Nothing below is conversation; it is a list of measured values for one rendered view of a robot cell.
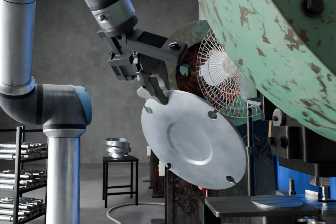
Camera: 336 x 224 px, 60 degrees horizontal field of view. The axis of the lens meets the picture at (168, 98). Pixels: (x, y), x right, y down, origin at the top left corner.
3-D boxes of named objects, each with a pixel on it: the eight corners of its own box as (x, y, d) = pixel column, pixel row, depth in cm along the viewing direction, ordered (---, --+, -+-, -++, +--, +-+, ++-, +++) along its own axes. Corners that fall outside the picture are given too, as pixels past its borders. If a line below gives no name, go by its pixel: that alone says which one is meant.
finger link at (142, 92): (149, 105, 70) (133, 73, 66) (170, 104, 67) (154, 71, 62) (143, 113, 68) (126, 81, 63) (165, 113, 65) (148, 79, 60)
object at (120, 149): (104, 208, 336) (105, 139, 342) (101, 198, 379) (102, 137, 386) (138, 205, 347) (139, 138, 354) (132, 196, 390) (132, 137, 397)
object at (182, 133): (208, 204, 79) (210, 202, 79) (274, 157, 58) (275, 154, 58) (129, 135, 83) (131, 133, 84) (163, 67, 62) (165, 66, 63)
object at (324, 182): (318, 187, 73) (318, 172, 74) (307, 183, 78) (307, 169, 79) (330, 187, 74) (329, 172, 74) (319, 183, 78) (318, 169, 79)
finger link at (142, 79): (156, 87, 66) (140, 54, 61) (162, 86, 65) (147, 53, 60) (147, 100, 62) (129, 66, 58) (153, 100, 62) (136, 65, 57)
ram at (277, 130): (288, 163, 68) (284, 39, 71) (262, 155, 83) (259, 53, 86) (358, 162, 70) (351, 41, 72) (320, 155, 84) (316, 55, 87)
